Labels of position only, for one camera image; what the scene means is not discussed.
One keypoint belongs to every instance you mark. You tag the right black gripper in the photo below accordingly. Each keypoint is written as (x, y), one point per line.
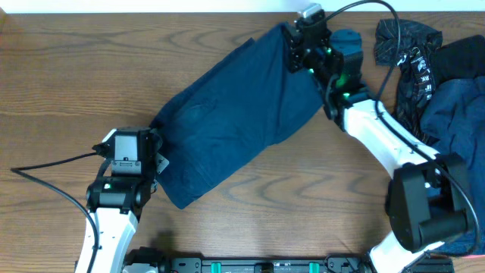
(295, 42)

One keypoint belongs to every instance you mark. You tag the black patterned garment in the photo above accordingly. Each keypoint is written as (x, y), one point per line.
(409, 45)

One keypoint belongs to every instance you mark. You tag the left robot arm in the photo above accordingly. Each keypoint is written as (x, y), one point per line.
(115, 199)

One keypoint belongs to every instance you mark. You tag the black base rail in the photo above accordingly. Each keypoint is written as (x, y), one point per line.
(145, 260)

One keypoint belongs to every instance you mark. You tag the navy blue shorts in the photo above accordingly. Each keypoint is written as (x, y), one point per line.
(244, 104)

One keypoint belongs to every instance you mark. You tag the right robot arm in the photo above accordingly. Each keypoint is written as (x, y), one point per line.
(428, 204)

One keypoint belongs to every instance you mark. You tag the plain black garment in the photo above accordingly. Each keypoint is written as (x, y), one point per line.
(462, 59)

